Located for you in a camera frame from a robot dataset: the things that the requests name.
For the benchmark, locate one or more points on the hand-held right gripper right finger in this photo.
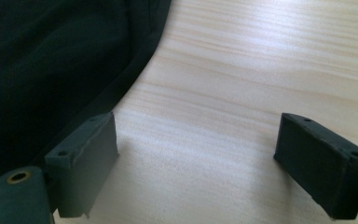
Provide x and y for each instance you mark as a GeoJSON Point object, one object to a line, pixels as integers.
{"type": "Point", "coordinates": [323, 168]}

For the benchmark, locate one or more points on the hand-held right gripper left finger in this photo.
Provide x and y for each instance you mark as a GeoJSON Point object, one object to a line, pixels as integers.
{"type": "Point", "coordinates": [84, 161]}

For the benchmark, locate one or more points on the black pants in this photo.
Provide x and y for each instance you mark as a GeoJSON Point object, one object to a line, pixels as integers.
{"type": "Point", "coordinates": [49, 68]}

